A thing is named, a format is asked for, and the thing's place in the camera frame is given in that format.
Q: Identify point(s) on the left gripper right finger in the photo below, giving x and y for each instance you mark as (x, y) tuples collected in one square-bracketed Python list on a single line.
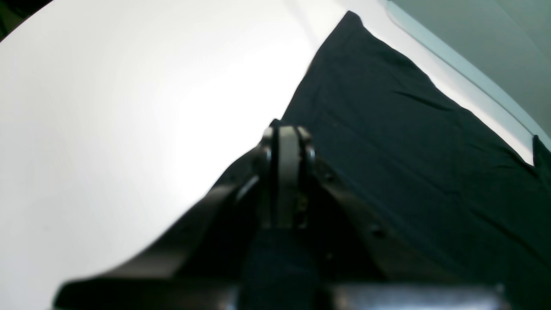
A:
[(308, 188)]

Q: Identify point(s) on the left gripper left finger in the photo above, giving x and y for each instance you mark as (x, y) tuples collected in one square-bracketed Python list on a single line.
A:
[(196, 263)]

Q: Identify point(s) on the black T-shirt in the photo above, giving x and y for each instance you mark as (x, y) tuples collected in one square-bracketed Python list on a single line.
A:
[(444, 182)]

